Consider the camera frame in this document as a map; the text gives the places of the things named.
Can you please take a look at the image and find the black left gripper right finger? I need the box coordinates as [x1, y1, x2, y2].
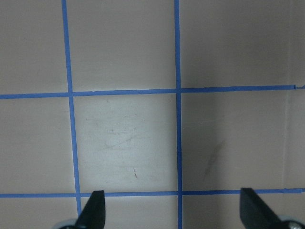
[239, 188, 286, 229]

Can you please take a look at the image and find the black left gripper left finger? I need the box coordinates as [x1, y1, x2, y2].
[74, 190, 105, 229]

